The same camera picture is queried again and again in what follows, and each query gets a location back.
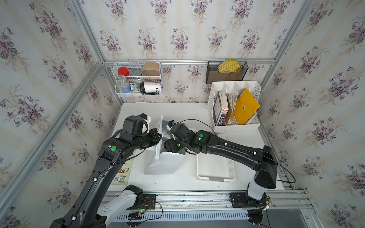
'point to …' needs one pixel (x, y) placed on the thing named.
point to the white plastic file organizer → (253, 125)
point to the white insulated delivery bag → (158, 160)
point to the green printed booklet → (123, 175)
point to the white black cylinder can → (152, 87)
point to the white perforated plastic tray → (215, 167)
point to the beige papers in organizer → (231, 103)
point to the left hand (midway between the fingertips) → (165, 137)
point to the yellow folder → (246, 106)
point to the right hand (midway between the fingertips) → (170, 143)
